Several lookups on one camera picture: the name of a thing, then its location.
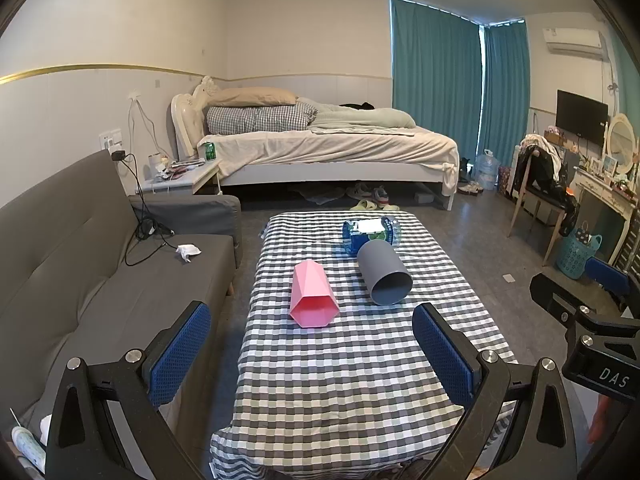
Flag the checkered tablecloth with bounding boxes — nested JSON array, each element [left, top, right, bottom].
[[210, 211, 518, 480]]

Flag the chair with clothes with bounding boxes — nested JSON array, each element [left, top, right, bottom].
[[507, 134, 582, 267]]

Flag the black charger cable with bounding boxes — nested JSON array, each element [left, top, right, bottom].
[[120, 154, 175, 267]]

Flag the grey sneakers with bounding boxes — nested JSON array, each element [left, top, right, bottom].
[[350, 185, 392, 206]]

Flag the light green slippers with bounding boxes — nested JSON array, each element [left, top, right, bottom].
[[348, 200, 401, 212]]

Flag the blue wet wipes pack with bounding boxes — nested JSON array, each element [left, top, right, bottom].
[[342, 216, 402, 255]]

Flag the white nightstand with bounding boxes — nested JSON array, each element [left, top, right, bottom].
[[137, 159, 223, 196]]

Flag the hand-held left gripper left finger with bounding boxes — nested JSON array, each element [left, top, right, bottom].
[[44, 301, 213, 480]]

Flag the teal laundry basket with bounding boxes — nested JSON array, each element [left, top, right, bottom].
[[555, 229, 604, 280]]

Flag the narrow teal curtain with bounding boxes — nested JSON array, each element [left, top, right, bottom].
[[482, 19, 530, 162]]

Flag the white bed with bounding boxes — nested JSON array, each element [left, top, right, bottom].
[[170, 76, 460, 211]]

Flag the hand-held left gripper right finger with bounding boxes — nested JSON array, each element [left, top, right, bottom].
[[411, 302, 583, 480]]

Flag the beige pillow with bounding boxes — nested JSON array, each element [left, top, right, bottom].
[[207, 87, 299, 108]]

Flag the light green blanket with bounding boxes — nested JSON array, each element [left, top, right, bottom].
[[295, 97, 417, 134]]

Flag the black television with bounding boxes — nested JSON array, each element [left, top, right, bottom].
[[556, 89, 609, 145]]

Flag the pink faceted cup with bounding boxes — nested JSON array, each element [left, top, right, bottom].
[[289, 260, 339, 330]]

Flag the clear water jug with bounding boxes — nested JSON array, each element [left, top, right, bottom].
[[474, 149, 500, 191]]

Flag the white air conditioner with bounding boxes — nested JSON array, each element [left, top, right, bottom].
[[542, 27, 608, 56]]

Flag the white tube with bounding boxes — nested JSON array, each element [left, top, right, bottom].
[[10, 407, 47, 477]]

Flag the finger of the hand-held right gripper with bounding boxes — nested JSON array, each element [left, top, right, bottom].
[[584, 256, 640, 313], [529, 272, 593, 333]]

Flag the wide teal curtain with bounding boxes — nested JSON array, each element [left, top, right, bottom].
[[390, 0, 484, 167]]

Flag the grey round cup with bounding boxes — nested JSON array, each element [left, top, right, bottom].
[[356, 241, 414, 307]]

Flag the person's right hand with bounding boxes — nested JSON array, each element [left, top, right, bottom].
[[586, 394, 612, 445]]

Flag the beige bedsheet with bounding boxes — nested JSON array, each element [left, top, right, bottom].
[[197, 127, 460, 191]]

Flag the oval white mirror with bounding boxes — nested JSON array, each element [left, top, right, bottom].
[[607, 112, 637, 162]]

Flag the white vanity table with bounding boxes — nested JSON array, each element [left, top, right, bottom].
[[572, 162, 640, 267]]

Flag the checkered quilt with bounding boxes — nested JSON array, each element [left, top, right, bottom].
[[206, 102, 319, 136]]

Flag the white wall cable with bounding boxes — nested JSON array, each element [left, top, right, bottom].
[[127, 90, 162, 157]]

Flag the grey sofa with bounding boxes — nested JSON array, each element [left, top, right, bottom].
[[0, 149, 243, 480]]

